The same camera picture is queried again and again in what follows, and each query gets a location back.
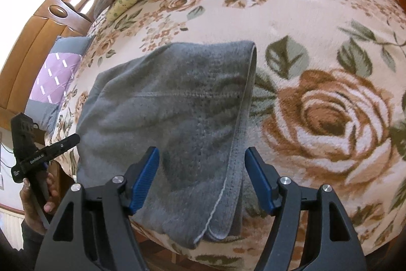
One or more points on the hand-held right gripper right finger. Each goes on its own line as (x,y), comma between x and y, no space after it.
(260,179)

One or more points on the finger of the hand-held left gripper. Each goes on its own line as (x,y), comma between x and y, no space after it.
(68,143)

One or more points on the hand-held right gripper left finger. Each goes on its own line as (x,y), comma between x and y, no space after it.
(146,179)

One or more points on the grey fleece pants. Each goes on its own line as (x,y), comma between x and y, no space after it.
(165,118)

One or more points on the person's left hand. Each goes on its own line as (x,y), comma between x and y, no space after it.
(35,207)

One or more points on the purple grey patchwork pillow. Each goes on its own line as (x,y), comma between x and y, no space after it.
(58,77)

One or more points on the floral fleece bed blanket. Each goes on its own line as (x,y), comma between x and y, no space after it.
(317,99)

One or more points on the wooden headboard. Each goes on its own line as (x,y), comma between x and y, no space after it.
(47,29)

